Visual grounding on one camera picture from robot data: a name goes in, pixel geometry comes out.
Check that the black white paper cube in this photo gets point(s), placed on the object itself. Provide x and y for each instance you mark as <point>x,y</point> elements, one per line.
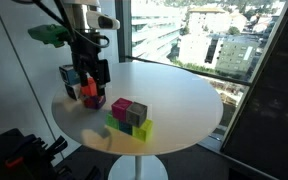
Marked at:
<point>73,91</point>

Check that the white round table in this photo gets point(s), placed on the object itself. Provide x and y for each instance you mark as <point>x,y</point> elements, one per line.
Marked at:
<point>184,109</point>

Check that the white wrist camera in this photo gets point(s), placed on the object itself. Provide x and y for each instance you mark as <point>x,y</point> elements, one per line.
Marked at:
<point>97,20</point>

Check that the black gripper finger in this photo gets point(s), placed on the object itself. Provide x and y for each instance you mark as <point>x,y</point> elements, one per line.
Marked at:
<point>83,79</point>
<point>100,89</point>

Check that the green plastic block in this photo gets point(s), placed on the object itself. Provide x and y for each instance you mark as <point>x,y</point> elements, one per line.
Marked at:
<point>111,121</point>

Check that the orange plastic block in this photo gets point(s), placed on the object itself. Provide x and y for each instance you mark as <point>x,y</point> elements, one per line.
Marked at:
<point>90,89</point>

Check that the pink plastic block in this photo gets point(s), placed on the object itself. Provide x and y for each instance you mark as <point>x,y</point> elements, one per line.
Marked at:
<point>119,108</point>

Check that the teal plastic block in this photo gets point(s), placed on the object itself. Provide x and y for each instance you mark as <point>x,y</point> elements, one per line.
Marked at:
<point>125,128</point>

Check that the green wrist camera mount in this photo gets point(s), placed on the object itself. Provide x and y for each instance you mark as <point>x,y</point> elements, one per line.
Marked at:
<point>50,34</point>

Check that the grey plastic block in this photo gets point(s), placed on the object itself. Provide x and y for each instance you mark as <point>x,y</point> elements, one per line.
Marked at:
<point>136,114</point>

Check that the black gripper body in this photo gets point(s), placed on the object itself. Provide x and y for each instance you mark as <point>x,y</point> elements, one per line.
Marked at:
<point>85,59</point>

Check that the blue white paper cube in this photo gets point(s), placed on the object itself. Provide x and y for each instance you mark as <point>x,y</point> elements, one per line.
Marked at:
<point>69,75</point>

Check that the black equipment cart with clamps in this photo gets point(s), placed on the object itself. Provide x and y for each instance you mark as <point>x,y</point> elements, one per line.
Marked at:
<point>29,158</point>

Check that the yellow-green plastic block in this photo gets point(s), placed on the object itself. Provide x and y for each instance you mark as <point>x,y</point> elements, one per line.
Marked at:
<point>143,132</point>

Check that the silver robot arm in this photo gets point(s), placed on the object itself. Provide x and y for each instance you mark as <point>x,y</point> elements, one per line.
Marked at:
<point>83,19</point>

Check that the purple patterned paper cube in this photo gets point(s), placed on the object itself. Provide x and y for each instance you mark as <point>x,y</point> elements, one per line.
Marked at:
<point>94,102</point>

